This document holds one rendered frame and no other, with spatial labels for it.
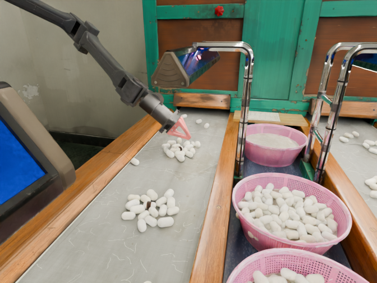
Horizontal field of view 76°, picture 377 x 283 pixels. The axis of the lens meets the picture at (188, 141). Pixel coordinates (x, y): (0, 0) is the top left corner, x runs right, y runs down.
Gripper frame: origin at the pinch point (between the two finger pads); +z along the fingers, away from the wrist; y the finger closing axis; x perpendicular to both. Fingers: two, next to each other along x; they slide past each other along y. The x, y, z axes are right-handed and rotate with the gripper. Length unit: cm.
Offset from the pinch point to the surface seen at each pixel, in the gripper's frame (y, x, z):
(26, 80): 138, 134, -145
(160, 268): -45.0, 3.4, 7.7
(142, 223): -36.5, 6.4, 1.4
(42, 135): -62, -22, -15
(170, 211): -31.0, 3.7, 5.4
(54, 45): 149, 88, -140
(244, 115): -5.7, -19.7, 6.9
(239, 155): -5.7, -9.3, 15.2
